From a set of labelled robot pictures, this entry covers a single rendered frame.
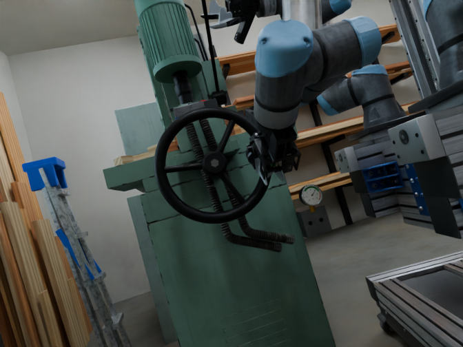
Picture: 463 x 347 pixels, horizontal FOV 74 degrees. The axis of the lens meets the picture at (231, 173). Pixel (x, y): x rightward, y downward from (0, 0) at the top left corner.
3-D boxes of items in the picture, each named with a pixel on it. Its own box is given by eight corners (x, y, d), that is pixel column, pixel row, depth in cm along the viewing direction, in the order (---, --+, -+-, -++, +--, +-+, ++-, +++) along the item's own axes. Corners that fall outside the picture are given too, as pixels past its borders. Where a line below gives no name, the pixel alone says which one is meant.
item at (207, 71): (209, 95, 130) (200, 61, 131) (208, 102, 139) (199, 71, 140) (229, 90, 131) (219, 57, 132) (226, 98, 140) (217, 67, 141)
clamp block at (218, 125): (179, 153, 83) (170, 122, 84) (181, 160, 96) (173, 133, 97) (231, 140, 85) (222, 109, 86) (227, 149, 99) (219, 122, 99)
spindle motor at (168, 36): (151, 69, 102) (127, -18, 104) (158, 89, 119) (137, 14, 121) (203, 58, 104) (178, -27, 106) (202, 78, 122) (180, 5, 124)
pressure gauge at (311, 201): (307, 215, 89) (299, 187, 89) (302, 214, 93) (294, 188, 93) (326, 208, 90) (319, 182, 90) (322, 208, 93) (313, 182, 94)
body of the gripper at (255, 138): (262, 182, 60) (265, 142, 50) (247, 149, 65) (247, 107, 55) (298, 171, 61) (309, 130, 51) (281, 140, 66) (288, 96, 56)
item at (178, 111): (176, 122, 85) (170, 102, 85) (178, 131, 96) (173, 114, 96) (221, 110, 87) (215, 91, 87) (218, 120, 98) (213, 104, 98)
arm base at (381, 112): (395, 122, 125) (388, 99, 125) (415, 113, 110) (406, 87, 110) (359, 133, 125) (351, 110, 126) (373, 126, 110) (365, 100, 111)
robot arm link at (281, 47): (332, 37, 40) (273, 56, 38) (315, 102, 49) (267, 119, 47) (300, 8, 44) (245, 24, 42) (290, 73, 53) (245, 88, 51)
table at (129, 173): (96, 187, 80) (89, 165, 80) (122, 192, 110) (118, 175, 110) (311, 129, 88) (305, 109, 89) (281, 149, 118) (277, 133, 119)
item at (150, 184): (145, 193, 90) (142, 180, 91) (154, 195, 111) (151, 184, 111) (273, 157, 96) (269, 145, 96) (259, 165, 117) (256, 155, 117)
